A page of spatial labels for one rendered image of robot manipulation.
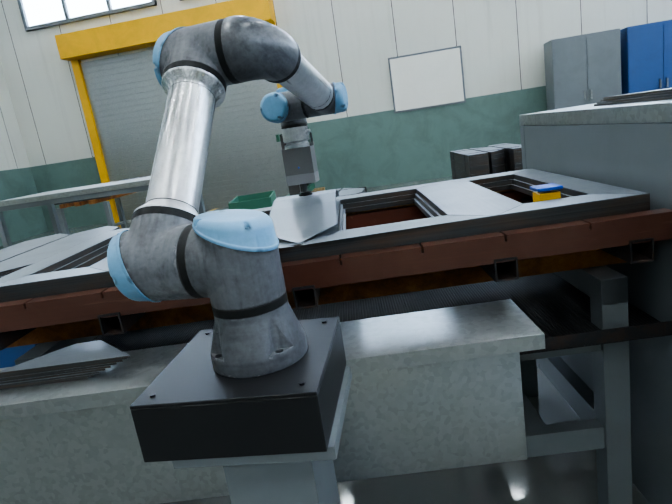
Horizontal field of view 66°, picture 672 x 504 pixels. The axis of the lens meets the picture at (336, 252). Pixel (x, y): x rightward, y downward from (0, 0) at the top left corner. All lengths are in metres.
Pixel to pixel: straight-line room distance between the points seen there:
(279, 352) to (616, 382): 0.91
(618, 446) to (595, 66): 8.19
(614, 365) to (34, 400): 1.27
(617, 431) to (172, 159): 1.21
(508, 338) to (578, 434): 0.53
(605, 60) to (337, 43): 4.29
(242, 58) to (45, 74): 10.67
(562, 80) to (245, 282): 8.66
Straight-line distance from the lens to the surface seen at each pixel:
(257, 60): 1.00
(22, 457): 1.50
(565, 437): 1.49
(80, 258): 1.70
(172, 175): 0.89
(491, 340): 1.01
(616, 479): 1.59
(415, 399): 1.22
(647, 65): 9.65
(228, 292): 0.76
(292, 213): 1.37
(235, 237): 0.73
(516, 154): 5.76
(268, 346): 0.77
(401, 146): 9.51
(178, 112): 0.96
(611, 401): 1.47
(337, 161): 9.59
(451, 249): 1.15
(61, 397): 1.16
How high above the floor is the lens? 1.10
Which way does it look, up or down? 13 degrees down
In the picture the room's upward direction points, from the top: 9 degrees counter-clockwise
